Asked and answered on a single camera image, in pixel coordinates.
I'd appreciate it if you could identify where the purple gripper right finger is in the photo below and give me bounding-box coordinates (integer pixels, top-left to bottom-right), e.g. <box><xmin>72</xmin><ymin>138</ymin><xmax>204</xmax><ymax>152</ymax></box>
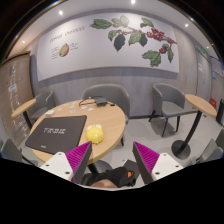
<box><xmin>132</xmin><ymin>141</ymin><xmax>184</xmax><ymax>185</ymax></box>

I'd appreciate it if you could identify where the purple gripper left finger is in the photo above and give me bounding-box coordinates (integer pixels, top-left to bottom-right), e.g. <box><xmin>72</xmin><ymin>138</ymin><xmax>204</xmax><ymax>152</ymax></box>
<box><xmin>39</xmin><ymin>141</ymin><xmax>93</xmax><ymax>185</ymax></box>

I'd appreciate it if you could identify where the yellow computer mouse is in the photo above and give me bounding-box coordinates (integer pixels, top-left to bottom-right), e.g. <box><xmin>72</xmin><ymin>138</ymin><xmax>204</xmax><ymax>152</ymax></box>
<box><xmin>86</xmin><ymin>124</ymin><xmax>104</xmax><ymax>144</ymax></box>

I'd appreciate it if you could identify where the black mouse pad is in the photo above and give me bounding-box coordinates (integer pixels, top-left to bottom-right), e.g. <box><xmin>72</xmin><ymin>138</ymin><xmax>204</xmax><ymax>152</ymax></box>
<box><xmin>25</xmin><ymin>115</ymin><xmax>87</xmax><ymax>155</ymax></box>

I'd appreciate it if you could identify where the round side table right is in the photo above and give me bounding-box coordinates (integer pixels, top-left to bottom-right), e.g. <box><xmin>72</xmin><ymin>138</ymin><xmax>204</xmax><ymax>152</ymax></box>
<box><xmin>171</xmin><ymin>93</ymin><xmax>218</xmax><ymax>160</ymax></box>

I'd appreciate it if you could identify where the round wooden table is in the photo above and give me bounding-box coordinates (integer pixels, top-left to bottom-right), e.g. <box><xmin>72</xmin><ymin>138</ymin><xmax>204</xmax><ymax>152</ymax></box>
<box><xmin>30</xmin><ymin>101</ymin><xmax>126</xmax><ymax>164</ymax></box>

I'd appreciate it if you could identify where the white card on table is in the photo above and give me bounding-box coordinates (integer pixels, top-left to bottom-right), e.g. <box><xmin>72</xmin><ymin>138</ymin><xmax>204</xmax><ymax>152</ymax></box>
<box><xmin>45</xmin><ymin>110</ymin><xmax>55</xmax><ymax>116</ymax></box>

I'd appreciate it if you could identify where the grey armchair right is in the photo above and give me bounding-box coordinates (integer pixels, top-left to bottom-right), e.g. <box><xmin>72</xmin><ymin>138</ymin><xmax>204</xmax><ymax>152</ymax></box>
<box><xmin>150</xmin><ymin>83</ymin><xmax>195</xmax><ymax>133</ymax></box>

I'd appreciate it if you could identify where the grey armchair left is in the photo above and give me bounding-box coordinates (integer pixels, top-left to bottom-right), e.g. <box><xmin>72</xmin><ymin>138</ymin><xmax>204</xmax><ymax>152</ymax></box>
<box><xmin>30</xmin><ymin>91</ymin><xmax>55</xmax><ymax>120</ymax></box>

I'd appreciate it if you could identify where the grey chair bottom right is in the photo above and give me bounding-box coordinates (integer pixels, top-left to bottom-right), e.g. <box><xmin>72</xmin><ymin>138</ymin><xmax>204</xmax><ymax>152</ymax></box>
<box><xmin>196</xmin><ymin>129</ymin><xmax>224</xmax><ymax>164</ymax></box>

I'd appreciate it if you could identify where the grey chair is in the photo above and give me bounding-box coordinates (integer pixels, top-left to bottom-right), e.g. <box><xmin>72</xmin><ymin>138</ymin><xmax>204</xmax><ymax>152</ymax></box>
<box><xmin>0</xmin><ymin>138</ymin><xmax>32</xmax><ymax>164</ymax></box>
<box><xmin>196</xmin><ymin>129</ymin><xmax>224</xmax><ymax>164</ymax></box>

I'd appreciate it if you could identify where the grey chair bottom left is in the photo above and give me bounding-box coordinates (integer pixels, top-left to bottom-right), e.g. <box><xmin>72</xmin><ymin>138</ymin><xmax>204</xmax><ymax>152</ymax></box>
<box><xmin>0</xmin><ymin>138</ymin><xmax>32</xmax><ymax>164</ymax></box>

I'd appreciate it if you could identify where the grey armchair behind table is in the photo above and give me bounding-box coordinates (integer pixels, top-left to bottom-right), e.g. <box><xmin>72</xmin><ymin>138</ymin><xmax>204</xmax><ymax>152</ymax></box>
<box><xmin>81</xmin><ymin>84</ymin><xmax>130</xmax><ymax>122</ymax></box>

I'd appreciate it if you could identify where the small wooden table left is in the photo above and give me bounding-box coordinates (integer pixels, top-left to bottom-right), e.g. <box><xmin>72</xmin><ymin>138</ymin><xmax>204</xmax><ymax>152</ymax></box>
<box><xmin>11</xmin><ymin>99</ymin><xmax>36</xmax><ymax>128</ymax></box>

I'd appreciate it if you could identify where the black device with cable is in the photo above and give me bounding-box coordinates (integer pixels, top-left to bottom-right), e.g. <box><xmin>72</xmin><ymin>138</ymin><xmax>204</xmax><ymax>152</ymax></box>
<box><xmin>79</xmin><ymin>96</ymin><xmax>109</xmax><ymax>106</ymax></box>

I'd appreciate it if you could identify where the coffee plant wall poster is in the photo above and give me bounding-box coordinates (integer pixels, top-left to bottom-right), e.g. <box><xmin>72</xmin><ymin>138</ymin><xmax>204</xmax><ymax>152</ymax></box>
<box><xmin>36</xmin><ymin>13</ymin><xmax>179</xmax><ymax>81</ymax></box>

